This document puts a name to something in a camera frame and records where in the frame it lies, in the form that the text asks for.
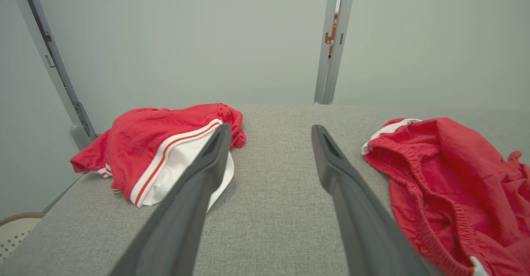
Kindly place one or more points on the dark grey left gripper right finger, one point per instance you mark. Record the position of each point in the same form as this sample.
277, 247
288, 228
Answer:
364, 226

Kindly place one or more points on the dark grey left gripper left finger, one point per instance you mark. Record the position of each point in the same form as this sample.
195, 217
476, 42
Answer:
182, 218

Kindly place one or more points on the red white t-shirt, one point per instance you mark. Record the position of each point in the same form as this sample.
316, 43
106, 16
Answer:
140, 143

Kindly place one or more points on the red shorts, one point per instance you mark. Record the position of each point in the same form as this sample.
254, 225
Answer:
463, 185

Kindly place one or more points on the cream perforated laundry basket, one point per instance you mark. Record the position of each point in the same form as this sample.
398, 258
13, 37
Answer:
16, 230

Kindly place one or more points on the red white sign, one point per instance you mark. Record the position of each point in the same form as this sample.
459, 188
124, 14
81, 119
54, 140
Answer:
331, 37

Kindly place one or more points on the grey double-foot partition post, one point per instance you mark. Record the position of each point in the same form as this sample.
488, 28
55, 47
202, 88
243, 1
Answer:
327, 81

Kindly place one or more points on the grey curved-foot partition post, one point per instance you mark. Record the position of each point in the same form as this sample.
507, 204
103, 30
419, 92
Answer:
54, 64

